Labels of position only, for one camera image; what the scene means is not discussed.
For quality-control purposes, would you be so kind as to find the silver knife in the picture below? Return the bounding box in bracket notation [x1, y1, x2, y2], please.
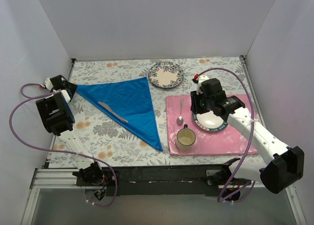
[98, 101, 128, 123]

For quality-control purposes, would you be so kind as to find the blue cloth napkin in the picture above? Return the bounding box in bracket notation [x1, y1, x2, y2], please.
[77, 77, 163, 151]

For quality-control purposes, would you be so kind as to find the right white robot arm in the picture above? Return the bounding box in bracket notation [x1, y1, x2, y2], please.
[190, 75, 304, 194]

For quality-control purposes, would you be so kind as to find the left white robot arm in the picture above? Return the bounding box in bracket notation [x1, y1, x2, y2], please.
[35, 75, 105, 186]

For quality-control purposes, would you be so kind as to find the green rimmed white plate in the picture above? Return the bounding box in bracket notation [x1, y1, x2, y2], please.
[192, 111, 228, 133]

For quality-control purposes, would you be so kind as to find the silver spoon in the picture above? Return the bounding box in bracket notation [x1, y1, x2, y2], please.
[176, 99, 184, 126]

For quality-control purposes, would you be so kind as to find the cream enamel mug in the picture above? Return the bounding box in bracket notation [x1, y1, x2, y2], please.
[176, 124, 196, 151]

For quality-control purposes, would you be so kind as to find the blue floral plate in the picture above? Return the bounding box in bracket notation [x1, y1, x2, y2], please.
[148, 61, 184, 89]

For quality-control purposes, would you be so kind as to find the pink placemat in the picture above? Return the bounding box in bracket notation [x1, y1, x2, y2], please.
[166, 95, 247, 156]

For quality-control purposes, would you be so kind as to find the floral tablecloth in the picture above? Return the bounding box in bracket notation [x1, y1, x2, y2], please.
[69, 57, 250, 167]

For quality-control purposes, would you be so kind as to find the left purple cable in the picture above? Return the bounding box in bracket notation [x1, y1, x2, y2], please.
[9, 84, 118, 207]

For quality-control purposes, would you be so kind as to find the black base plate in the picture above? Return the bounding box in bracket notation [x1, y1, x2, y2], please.
[76, 165, 251, 197]

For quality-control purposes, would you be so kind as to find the aluminium frame rail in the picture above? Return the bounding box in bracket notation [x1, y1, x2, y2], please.
[21, 169, 307, 225]

